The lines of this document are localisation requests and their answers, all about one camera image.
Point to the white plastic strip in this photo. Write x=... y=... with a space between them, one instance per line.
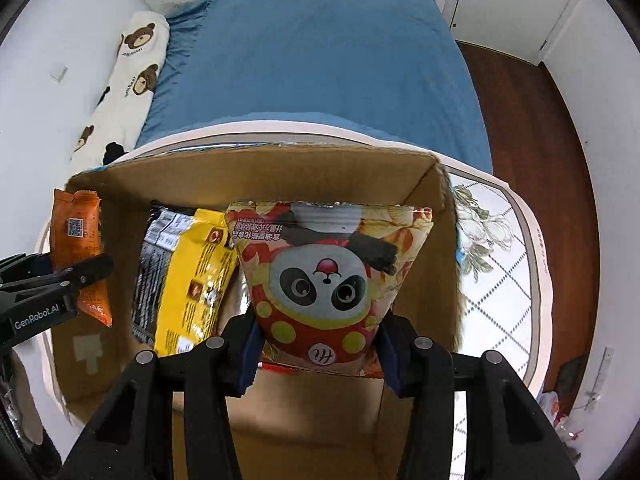
x=600 y=375

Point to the orange snack packet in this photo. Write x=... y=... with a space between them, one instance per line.
x=75 y=225

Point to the bear print pillow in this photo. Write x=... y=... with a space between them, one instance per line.
x=135 y=65

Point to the white wardrobe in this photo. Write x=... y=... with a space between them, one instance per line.
x=500 y=0

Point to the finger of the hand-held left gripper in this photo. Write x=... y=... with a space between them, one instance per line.
x=90 y=270
x=25 y=267

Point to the blue bed sheet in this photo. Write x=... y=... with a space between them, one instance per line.
x=320 y=55

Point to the white wall switch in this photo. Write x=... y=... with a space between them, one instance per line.
x=58 y=73

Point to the dark bag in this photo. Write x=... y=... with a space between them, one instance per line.
x=572 y=380

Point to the cardboard box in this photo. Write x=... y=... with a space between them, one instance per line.
x=320 y=175

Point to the clear plastic bottle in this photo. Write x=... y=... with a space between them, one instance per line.
x=562 y=425

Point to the yellow and black snack packet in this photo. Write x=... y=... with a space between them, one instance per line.
x=190 y=280

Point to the panda print snack packet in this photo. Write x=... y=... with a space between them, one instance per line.
x=320 y=280

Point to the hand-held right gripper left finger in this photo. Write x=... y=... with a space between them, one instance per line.
x=248 y=360

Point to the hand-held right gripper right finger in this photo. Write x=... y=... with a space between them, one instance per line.
x=390 y=360

